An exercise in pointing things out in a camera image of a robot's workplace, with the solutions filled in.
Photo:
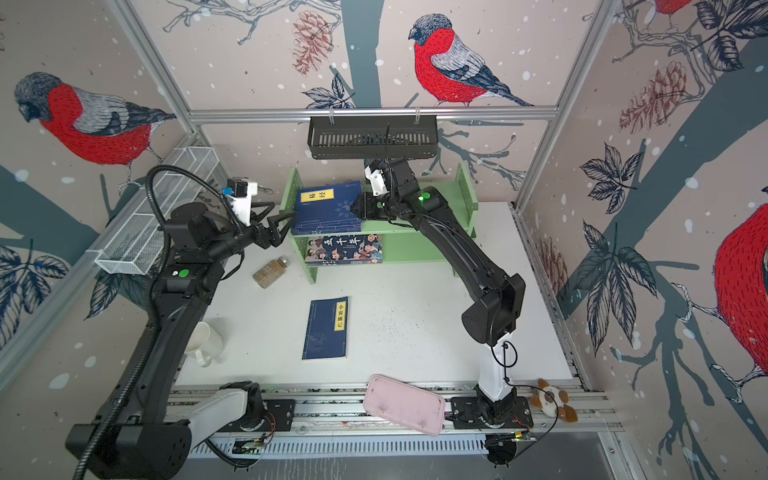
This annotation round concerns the plush toy brown white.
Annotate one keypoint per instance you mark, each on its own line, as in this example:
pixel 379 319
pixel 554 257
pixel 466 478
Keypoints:
pixel 553 402

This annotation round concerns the pink plastic case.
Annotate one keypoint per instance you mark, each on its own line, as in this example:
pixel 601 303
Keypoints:
pixel 405 405

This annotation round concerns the blue book yellow label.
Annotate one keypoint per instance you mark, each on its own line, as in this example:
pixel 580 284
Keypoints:
pixel 326 332
pixel 327 210

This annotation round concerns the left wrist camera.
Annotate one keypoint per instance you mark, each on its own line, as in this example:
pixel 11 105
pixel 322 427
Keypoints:
pixel 240 192

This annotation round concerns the colourful illustrated history book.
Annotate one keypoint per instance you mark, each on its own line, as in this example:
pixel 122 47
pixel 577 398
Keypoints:
pixel 344 249

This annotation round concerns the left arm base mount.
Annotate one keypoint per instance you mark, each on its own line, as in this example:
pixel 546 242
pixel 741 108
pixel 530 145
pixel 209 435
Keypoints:
pixel 276 416

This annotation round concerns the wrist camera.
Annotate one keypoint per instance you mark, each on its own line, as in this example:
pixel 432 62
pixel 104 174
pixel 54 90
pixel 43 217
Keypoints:
pixel 240 192
pixel 377 181

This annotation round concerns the white mesh wall tray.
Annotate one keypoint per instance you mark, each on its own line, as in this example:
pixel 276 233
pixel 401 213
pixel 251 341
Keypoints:
pixel 138 241

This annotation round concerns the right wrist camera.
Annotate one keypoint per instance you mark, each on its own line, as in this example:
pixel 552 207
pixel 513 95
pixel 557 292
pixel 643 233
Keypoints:
pixel 377 181

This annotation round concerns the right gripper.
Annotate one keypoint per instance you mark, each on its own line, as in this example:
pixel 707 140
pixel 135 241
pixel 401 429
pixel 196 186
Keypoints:
pixel 369 207

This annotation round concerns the small brown bottle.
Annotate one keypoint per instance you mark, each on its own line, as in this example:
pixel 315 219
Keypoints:
pixel 273 270

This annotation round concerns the black hanging wire basket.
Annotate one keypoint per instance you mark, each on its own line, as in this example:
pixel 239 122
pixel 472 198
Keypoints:
pixel 373 137

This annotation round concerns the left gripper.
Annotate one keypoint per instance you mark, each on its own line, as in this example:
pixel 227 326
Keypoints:
pixel 276 237

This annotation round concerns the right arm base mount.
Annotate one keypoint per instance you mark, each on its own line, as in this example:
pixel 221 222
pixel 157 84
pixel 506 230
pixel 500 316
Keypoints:
pixel 479 413

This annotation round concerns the green wooden two-tier shelf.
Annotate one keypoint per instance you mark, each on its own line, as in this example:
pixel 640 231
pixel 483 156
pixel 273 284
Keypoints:
pixel 399 245

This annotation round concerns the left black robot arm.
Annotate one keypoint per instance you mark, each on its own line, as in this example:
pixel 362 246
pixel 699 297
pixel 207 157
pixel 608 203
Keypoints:
pixel 131 437

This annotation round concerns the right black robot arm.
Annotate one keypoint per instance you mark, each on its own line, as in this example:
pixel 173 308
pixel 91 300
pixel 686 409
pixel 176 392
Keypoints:
pixel 497 298

